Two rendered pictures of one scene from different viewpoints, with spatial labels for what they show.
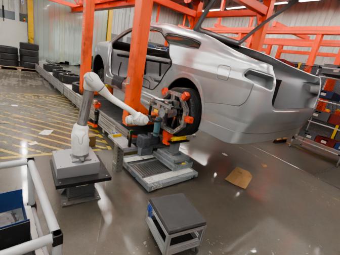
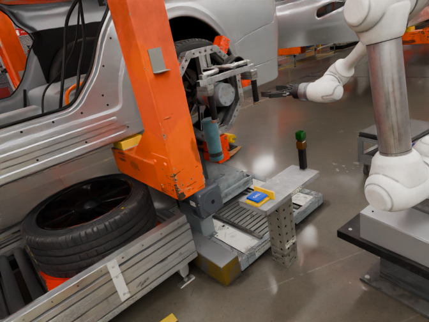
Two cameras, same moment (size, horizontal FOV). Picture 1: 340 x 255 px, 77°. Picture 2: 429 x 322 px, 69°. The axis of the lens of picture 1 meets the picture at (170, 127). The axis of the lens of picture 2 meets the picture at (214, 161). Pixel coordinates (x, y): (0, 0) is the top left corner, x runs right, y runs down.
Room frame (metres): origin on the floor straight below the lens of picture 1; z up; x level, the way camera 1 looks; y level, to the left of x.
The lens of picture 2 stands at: (2.64, 1.93, 1.21)
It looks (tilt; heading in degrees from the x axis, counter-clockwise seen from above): 23 degrees down; 275
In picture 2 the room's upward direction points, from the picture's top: 12 degrees counter-clockwise
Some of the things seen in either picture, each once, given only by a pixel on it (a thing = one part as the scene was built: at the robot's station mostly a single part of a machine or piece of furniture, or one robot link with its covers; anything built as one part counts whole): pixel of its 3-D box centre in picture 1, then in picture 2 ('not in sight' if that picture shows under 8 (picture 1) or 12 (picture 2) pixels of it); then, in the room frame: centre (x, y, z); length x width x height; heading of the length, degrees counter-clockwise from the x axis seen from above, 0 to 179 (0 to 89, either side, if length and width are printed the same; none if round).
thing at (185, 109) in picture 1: (172, 112); (207, 94); (2.78, 0.01, 0.85); 0.54 x 0.07 x 0.54; 42
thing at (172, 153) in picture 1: (174, 146); (207, 165); (2.89, -0.12, 0.32); 0.40 x 0.30 x 0.28; 42
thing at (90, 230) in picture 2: (141, 123); (93, 218); (3.49, 0.49, 0.39); 0.66 x 0.66 x 0.24
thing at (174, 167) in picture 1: (172, 158); (212, 188); (2.89, -0.12, 0.13); 0.50 x 0.36 x 0.10; 42
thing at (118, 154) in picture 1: (118, 156); (281, 227); (2.49, 0.59, 0.21); 0.10 x 0.10 x 0.42; 42
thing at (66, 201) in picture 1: (79, 180); (422, 253); (1.93, 0.83, 0.15); 0.50 x 0.50 x 0.30; 36
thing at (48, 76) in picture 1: (51, 72); not in sight; (8.36, 4.92, 0.20); 6.82 x 0.86 x 0.39; 42
